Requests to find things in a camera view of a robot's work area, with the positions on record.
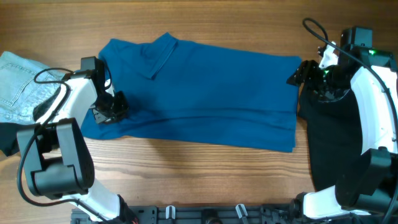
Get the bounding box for blue polo shirt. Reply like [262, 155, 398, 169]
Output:
[81, 34, 301, 152]

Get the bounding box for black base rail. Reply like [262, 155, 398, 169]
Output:
[70, 203, 296, 224]

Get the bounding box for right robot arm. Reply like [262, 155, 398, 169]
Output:
[287, 26, 397, 223]

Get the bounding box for black cable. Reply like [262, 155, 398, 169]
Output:
[302, 17, 398, 224]
[17, 63, 113, 224]

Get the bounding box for folded black printed garment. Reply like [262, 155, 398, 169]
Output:
[0, 123, 24, 157]

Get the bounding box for folded light blue jeans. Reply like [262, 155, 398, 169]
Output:
[1, 51, 65, 124]

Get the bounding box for right black cable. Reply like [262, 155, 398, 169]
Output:
[302, 17, 398, 224]

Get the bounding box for left black cable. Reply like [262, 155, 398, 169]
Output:
[17, 63, 113, 224]

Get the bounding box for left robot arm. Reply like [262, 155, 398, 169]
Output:
[17, 57, 139, 223]

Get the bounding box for black garment on right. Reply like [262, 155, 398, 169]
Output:
[298, 85, 363, 191]

